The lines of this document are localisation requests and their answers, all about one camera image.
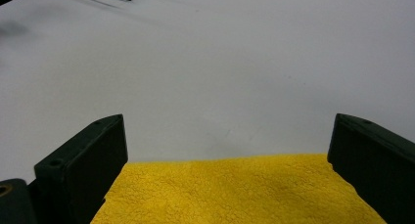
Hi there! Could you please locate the yellow towel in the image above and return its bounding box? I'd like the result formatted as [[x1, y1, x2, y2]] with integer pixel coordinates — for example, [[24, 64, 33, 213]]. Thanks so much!
[[90, 153, 390, 224]]

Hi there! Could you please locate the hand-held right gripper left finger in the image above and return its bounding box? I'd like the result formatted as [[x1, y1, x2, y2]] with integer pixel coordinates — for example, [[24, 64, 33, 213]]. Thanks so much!
[[33, 113, 129, 224]]

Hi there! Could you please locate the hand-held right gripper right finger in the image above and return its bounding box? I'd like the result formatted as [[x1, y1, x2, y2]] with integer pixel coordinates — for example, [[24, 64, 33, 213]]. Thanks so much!
[[327, 112, 415, 224]]

